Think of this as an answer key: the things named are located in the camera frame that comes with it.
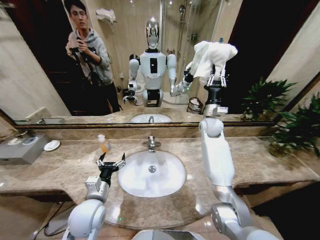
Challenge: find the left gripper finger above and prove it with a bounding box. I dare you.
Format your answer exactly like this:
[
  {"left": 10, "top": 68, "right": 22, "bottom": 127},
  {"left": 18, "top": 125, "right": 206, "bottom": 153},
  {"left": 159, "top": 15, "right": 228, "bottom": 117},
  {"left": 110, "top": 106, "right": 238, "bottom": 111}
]
[
  {"left": 112, "top": 151, "right": 127, "bottom": 170},
  {"left": 95, "top": 152, "right": 108, "bottom": 168}
]

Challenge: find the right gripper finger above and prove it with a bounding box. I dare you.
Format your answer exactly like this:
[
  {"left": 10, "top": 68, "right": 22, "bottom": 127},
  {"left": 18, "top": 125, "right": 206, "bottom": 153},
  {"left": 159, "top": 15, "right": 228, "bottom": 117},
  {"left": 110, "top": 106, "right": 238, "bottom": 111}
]
[
  {"left": 205, "top": 64, "right": 218, "bottom": 87},
  {"left": 219, "top": 65, "right": 228, "bottom": 88}
]

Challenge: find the white towel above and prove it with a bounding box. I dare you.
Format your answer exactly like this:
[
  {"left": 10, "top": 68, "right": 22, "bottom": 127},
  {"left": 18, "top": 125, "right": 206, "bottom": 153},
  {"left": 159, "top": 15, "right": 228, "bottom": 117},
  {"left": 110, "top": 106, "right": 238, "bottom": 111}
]
[{"left": 193, "top": 39, "right": 239, "bottom": 80}]

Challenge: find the white oval sink basin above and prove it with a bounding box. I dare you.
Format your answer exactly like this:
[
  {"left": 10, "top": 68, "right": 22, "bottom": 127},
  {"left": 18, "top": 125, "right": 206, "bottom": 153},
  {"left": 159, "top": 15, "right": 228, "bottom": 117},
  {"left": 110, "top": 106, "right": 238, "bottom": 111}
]
[{"left": 117, "top": 149, "right": 188, "bottom": 199}]

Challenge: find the small orange bottle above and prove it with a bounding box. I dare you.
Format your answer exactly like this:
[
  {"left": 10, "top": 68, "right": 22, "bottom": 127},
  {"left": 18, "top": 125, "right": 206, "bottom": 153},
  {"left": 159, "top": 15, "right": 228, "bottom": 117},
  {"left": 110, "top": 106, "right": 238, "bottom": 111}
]
[{"left": 97, "top": 133, "right": 111, "bottom": 154}]

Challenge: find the chrome faucet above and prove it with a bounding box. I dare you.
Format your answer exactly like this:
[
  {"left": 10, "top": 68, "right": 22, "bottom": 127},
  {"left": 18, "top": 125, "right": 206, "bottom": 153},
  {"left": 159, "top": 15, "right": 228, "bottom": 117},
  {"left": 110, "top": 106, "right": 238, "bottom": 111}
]
[{"left": 141, "top": 135, "right": 162, "bottom": 154}]

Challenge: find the white soap dish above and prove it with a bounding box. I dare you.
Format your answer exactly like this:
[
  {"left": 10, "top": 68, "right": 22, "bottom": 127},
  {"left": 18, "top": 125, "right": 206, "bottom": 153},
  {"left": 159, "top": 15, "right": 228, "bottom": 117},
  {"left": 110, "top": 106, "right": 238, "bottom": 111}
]
[{"left": 43, "top": 139, "right": 61, "bottom": 152}]

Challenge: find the grey tissue box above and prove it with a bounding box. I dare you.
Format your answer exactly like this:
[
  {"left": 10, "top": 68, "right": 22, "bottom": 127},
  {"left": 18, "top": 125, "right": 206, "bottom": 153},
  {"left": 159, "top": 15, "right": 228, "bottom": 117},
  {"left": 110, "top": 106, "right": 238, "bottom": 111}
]
[{"left": 0, "top": 133, "right": 49, "bottom": 166}]

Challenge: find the white robot front shell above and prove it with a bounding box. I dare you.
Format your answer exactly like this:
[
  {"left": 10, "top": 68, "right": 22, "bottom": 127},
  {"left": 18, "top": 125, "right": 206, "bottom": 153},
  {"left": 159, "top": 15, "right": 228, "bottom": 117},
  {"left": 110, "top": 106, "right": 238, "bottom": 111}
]
[{"left": 131, "top": 229, "right": 201, "bottom": 240}]

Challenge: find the green potted plant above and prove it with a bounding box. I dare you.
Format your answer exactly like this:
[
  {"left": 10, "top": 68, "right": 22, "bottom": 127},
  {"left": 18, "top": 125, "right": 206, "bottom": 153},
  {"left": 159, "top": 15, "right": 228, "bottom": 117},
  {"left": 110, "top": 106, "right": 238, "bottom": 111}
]
[{"left": 268, "top": 92, "right": 320, "bottom": 159}]

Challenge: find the black floor cable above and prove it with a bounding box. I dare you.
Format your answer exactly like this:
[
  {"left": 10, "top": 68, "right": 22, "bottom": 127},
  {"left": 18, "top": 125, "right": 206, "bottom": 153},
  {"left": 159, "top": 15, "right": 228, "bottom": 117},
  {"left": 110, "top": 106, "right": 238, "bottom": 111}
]
[{"left": 41, "top": 199, "right": 77, "bottom": 237}]

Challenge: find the large wall mirror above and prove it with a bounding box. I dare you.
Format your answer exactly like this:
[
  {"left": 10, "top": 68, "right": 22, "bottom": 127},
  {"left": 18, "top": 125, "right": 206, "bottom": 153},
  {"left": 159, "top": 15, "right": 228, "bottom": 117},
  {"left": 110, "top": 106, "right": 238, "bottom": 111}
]
[{"left": 0, "top": 0, "right": 320, "bottom": 130}]

